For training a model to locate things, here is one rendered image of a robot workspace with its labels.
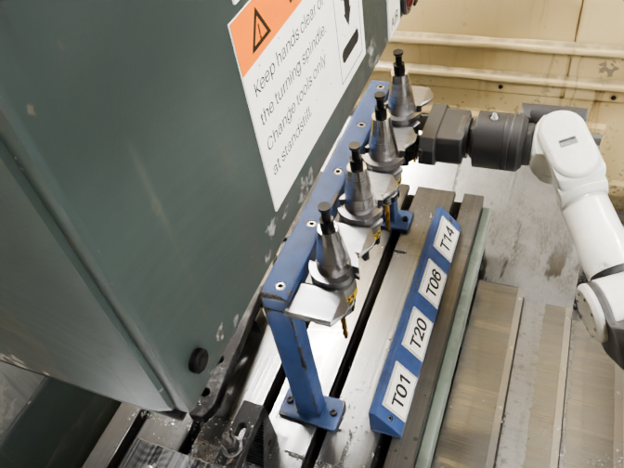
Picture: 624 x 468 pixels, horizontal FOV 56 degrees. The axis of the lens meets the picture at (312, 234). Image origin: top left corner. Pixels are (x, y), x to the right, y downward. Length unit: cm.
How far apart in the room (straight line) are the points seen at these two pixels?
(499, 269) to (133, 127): 124
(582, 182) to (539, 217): 56
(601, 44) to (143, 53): 124
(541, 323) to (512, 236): 22
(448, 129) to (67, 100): 81
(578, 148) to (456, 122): 19
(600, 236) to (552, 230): 56
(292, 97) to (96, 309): 15
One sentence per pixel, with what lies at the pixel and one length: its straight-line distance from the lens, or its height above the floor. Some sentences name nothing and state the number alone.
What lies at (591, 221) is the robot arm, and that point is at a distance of 89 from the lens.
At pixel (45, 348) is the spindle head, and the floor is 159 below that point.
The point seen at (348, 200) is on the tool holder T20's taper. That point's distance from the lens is 79.
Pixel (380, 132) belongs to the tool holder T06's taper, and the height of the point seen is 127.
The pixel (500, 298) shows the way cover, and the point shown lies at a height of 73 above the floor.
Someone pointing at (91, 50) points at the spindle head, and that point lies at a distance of 19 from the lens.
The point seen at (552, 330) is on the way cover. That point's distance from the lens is 132.
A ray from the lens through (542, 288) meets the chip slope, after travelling 139.
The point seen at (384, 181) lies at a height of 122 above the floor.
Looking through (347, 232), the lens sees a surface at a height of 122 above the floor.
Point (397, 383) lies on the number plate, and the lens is 96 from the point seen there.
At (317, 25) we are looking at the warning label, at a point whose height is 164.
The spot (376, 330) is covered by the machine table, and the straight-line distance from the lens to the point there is 107.
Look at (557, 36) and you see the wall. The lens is 139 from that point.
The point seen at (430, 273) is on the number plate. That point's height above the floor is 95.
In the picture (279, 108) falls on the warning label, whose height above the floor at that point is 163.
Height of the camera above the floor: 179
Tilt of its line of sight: 47 degrees down
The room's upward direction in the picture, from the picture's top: 11 degrees counter-clockwise
